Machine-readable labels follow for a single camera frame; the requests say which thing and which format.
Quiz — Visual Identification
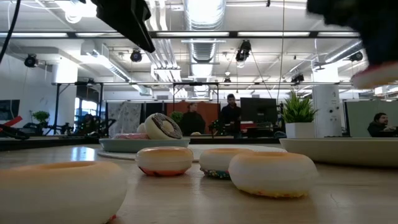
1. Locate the teal round plate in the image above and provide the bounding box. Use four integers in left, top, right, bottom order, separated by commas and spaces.
98, 138, 191, 153

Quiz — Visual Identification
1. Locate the large pink icing donut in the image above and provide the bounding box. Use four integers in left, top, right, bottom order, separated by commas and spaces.
111, 133, 150, 140

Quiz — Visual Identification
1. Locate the small donut blue sprinkle icing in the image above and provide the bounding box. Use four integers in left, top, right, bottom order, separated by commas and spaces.
198, 147, 254, 180

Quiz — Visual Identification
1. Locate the small donut yellow icing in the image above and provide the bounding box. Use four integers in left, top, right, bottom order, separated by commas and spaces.
228, 151, 318, 198

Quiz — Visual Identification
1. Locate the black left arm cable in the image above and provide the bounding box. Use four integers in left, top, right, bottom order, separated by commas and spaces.
0, 0, 21, 65

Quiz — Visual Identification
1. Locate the silver ventilation duct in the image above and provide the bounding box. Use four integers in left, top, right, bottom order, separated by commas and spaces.
183, 0, 226, 78

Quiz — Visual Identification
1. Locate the large chocolate icing donut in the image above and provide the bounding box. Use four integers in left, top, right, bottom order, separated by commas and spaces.
144, 113, 183, 140

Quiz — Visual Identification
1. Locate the white square column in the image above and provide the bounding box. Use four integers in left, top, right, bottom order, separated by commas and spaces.
312, 85, 343, 138

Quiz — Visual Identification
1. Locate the black computer monitor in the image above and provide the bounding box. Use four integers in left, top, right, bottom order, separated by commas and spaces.
239, 97, 279, 125

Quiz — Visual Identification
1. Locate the orange partition panel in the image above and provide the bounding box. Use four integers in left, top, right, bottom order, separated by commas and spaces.
166, 101, 222, 135

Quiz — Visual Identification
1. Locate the small background potted plant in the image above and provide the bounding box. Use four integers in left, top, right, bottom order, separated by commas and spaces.
32, 110, 50, 128

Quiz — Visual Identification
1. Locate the beige round plate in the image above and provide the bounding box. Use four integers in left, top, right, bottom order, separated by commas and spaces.
279, 137, 398, 169

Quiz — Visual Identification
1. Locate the grey-green partition panel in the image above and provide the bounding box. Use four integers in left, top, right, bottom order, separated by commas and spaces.
343, 100, 398, 138

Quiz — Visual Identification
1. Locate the person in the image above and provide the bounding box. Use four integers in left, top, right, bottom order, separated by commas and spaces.
180, 102, 206, 137
219, 93, 242, 138
366, 112, 398, 138

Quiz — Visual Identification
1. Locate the small donut red icing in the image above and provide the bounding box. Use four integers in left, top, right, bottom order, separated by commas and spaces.
352, 61, 398, 90
135, 146, 194, 177
0, 161, 129, 224

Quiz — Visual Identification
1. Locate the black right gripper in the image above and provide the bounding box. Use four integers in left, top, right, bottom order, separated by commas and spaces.
306, 0, 398, 67

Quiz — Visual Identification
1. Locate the black ceiling spotlight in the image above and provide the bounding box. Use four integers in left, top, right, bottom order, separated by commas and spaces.
129, 49, 143, 63
234, 39, 252, 62
24, 54, 39, 68
349, 50, 364, 62

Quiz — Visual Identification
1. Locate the green plant in white pot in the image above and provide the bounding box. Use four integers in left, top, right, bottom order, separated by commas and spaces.
281, 90, 318, 139

